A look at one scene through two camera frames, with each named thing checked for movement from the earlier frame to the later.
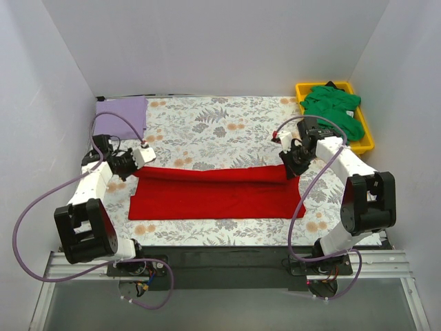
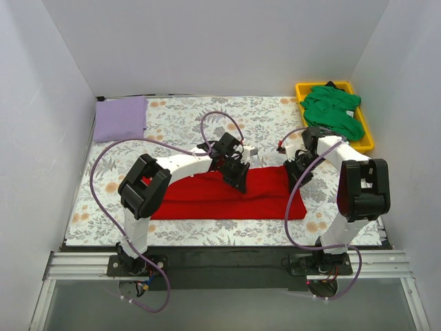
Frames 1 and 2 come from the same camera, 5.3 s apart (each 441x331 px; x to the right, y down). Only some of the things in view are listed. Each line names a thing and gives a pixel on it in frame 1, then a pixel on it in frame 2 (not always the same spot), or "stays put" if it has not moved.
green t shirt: (337, 105) stays put
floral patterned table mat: (187, 133) stays put
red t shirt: (160, 193) stays put
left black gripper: (127, 171) → (235, 171)
